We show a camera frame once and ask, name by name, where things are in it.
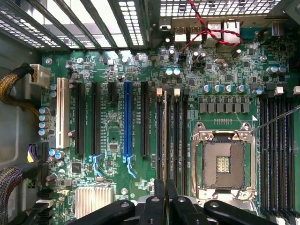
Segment open metal PC case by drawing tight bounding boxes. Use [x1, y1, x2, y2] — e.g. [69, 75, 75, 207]
[0, 0, 300, 225]

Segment red black twisted wire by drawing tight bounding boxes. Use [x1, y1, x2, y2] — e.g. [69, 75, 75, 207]
[181, 0, 244, 53]

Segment green motherboard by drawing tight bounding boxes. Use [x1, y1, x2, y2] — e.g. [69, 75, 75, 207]
[40, 45, 300, 225]

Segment long black expansion slot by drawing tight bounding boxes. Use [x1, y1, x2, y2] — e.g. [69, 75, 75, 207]
[88, 82, 104, 178]
[74, 82, 86, 156]
[140, 81, 150, 157]

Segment thin metal locking lever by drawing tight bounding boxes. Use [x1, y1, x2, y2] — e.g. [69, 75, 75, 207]
[191, 131, 200, 197]
[249, 106, 300, 136]

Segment white expansion slot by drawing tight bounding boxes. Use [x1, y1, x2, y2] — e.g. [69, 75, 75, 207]
[55, 77, 70, 150]

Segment CPU socket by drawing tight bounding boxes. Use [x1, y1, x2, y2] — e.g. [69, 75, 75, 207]
[191, 121, 258, 208]

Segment RAM slot black latches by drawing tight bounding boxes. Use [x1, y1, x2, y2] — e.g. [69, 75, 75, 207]
[258, 93, 268, 211]
[166, 90, 173, 182]
[181, 89, 189, 194]
[276, 93, 286, 213]

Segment metal port block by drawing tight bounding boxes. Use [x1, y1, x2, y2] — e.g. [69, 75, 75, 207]
[172, 20, 242, 49]

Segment grey mesh sleeved cable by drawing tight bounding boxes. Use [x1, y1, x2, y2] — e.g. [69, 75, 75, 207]
[0, 165, 24, 225]

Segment blue expansion slot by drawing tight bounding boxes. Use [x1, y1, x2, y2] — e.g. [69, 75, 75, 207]
[123, 81, 137, 179]

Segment metal socket cover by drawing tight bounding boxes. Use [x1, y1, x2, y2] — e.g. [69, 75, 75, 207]
[195, 187, 260, 218]

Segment white power connector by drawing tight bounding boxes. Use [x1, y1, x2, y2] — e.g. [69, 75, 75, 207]
[29, 63, 51, 89]

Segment thick black cable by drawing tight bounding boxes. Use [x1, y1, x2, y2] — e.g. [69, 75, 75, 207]
[7, 161, 44, 180]

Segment yellow black braided cable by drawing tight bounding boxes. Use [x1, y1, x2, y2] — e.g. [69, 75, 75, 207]
[0, 65, 42, 117]

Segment black angled wire plug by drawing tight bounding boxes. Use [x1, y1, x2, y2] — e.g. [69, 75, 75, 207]
[23, 198, 55, 225]

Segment short black expansion slot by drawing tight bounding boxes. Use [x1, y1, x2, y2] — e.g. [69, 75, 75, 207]
[107, 82, 118, 104]

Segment tall black connector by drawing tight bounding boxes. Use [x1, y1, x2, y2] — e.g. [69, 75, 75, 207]
[40, 141, 50, 187]

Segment silver finned heatsink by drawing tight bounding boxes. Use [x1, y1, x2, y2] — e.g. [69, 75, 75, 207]
[75, 186, 113, 219]

